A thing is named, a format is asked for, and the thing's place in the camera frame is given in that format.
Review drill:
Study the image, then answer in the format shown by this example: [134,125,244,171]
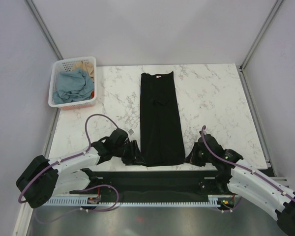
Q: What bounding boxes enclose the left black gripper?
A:
[113,140,146,166]

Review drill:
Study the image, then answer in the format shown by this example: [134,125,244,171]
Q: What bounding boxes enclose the black t shirt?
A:
[140,72,185,167]

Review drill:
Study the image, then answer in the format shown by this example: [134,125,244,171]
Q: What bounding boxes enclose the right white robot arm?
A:
[186,134,295,236]

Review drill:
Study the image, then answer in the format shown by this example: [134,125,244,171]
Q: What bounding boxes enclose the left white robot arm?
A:
[16,128,146,208]

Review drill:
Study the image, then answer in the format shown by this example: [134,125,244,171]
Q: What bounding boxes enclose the blue t shirt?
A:
[53,68,94,104]

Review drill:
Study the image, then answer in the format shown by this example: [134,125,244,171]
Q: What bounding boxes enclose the white plastic basket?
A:
[48,56,97,110]

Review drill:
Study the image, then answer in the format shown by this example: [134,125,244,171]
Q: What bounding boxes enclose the beige t shirt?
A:
[71,61,95,81]

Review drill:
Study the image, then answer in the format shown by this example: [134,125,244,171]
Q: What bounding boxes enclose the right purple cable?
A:
[201,125,295,213]

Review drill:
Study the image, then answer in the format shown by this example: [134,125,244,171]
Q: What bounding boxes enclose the purple cable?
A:
[201,125,295,213]
[18,114,121,225]

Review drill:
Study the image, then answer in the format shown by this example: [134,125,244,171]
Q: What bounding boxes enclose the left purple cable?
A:
[18,114,121,225]

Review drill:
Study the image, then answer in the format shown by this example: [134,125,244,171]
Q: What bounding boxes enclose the white slotted cable duct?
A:
[44,195,233,207]

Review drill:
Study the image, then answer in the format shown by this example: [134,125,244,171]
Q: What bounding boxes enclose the aluminium profile rail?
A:
[271,177,290,188]

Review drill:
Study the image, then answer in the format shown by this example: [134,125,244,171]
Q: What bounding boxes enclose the right aluminium frame post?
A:
[238,0,286,72]

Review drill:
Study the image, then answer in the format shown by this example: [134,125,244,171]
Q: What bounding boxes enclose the aluminium frame post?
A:
[24,0,63,60]
[238,0,286,72]

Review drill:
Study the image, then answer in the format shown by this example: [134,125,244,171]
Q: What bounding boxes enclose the left aluminium frame post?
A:
[24,0,63,60]

